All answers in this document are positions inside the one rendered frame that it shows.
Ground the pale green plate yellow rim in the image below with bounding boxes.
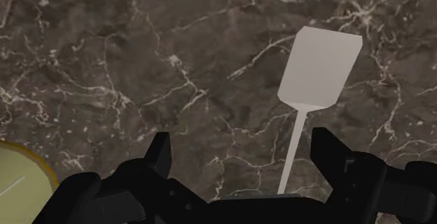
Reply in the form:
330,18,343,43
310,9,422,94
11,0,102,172
0,139,60,224

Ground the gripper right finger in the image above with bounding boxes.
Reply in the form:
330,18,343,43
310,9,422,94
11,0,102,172
310,127,437,224

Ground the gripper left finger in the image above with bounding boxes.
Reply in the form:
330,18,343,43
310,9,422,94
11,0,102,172
32,132,210,224

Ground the white spatula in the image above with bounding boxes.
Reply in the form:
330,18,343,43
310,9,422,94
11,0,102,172
277,25,363,195

